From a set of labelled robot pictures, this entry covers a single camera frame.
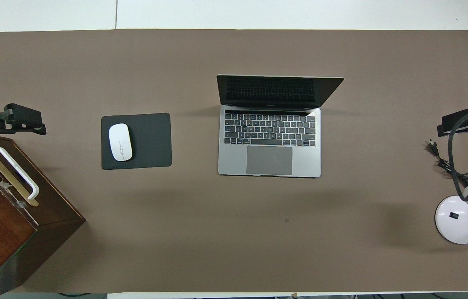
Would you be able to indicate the silver laptop computer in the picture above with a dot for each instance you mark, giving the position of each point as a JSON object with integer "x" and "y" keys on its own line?
{"x": 269, "y": 162}

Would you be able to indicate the white computer mouse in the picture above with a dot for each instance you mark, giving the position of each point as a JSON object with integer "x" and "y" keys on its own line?
{"x": 120, "y": 141}

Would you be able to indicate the white desk lamp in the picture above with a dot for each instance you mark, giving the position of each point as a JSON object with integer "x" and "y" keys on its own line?
{"x": 445, "y": 226}

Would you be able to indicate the black mouse pad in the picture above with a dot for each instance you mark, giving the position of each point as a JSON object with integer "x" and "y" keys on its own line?
{"x": 153, "y": 141}

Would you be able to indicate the brown table mat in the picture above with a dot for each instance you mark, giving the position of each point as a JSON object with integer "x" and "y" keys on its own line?
{"x": 234, "y": 232}

